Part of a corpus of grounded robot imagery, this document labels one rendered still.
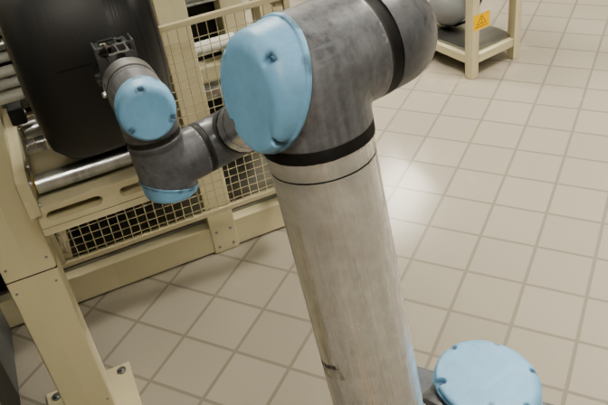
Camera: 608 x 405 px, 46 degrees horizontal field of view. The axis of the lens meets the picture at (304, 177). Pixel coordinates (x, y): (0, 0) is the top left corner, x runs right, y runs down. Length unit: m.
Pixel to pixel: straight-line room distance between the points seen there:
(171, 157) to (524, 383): 0.63
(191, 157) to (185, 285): 1.54
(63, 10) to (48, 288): 0.80
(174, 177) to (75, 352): 1.05
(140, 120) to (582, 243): 1.95
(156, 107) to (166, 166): 0.11
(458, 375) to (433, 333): 1.35
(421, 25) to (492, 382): 0.54
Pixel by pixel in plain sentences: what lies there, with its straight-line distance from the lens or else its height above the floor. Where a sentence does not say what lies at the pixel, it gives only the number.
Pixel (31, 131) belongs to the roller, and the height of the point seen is 0.90.
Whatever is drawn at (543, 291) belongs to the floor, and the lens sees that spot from 2.56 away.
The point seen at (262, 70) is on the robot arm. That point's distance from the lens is 0.63.
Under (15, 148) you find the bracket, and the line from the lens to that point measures 1.82.
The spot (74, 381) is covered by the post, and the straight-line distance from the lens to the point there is 2.22.
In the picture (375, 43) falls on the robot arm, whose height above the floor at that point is 1.49.
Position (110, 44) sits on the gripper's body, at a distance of 1.32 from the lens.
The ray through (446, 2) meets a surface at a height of 0.30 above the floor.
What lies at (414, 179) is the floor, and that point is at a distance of 3.03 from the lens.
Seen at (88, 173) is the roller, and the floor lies 0.90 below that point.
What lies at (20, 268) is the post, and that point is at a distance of 1.94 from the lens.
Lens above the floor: 1.78
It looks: 35 degrees down
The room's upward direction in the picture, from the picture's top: 8 degrees counter-clockwise
